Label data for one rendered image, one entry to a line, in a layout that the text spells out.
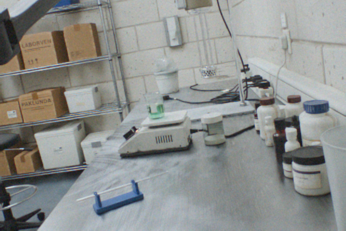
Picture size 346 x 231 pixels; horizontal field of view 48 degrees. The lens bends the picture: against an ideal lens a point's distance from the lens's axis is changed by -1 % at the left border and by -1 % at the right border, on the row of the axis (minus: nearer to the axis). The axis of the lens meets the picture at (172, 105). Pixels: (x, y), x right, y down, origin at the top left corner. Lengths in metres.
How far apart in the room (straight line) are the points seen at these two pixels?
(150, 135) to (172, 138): 0.06
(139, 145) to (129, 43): 2.49
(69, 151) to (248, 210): 2.78
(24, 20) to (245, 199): 0.61
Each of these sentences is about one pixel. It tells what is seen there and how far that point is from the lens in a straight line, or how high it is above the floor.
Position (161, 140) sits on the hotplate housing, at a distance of 1.07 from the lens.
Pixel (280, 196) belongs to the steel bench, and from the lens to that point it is 0.74.
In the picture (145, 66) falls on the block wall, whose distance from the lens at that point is 3.52.
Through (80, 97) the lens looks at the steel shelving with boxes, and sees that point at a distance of 3.35.
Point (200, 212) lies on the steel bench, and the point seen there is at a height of 0.75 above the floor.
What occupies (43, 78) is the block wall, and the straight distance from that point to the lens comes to 3.77.
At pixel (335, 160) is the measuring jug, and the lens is 0.52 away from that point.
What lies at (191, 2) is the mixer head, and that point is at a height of 1.16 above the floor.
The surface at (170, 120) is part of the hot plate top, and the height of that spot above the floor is 0.84.
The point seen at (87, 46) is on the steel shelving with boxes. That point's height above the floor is 1.09.
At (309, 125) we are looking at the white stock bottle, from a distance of 0.83.
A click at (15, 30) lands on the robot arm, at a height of 1.13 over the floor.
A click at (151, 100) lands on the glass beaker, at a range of 1.08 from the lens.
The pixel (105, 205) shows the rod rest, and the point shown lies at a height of 0.76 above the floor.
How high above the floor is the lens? 1.06
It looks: 10 degrees down
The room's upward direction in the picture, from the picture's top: 10 degrees counter-clockwise
